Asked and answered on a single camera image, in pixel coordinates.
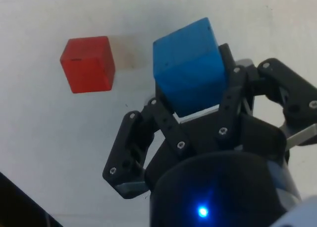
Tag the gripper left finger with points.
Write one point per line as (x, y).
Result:
(123, 147)

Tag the blue cube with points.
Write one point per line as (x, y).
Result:
(188, 66)

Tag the red cube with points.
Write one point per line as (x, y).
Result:
(86, 66)

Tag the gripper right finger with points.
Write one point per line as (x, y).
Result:
(284, 80)

